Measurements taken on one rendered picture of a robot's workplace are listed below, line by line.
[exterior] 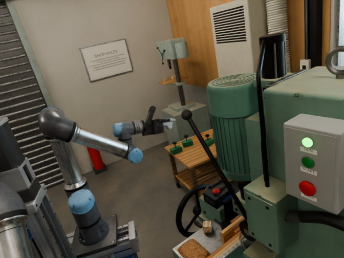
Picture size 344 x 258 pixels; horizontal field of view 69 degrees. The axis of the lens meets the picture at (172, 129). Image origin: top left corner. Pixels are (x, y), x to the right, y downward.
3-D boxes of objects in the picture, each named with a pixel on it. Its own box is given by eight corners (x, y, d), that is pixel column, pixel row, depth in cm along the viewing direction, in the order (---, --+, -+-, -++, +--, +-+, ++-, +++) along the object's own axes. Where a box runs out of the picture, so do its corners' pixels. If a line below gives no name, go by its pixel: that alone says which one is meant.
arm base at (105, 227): (77, 250, 119) (70, 234, 116) (81, 228, 133) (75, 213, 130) (108, 239, 121) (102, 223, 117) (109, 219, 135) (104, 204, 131)
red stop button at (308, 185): (300, 190, 49) (300, 177, 48) (316, 197, 46) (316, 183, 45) (297, 193, 48) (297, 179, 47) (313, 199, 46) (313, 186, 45)
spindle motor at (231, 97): (242, 150, 98) (233, 71, 87) (283, 165, 84) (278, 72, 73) (208, 170, 90) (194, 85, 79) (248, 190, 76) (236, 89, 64)
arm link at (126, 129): (112, 136, 138) (111, 121, 136) (132, 134, 142) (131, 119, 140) (115, 140, 131) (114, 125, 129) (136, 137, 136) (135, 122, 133)
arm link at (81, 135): (45, 110, 99) (148, 149, 125) (44, 106, 108) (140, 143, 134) (34, 137, 99) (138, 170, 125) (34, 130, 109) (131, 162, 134)
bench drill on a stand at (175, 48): (196, 142, 393) (177, 37, 337) (219, 155, 339) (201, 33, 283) (169, 153, 378) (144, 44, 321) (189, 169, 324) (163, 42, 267)
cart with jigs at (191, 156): (219, 166, 315) (212, 119, 292) (251, 187, 266) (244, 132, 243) (173, 187, 294) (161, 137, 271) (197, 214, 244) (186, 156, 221)
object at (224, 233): (259, 213, 106) (258, 202, 104) (262, 215, 105) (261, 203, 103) (222, 243, 96) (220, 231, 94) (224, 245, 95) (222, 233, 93)
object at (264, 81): (273, 96, 71) (269, 33, 65) (300, 99, 65) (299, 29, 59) (254, 105, 68) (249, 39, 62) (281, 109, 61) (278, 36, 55)
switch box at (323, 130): (301, 180, 55) (300, 112, 50) (353, 199, 47) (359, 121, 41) (284, 193, 52) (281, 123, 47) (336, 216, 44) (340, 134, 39)
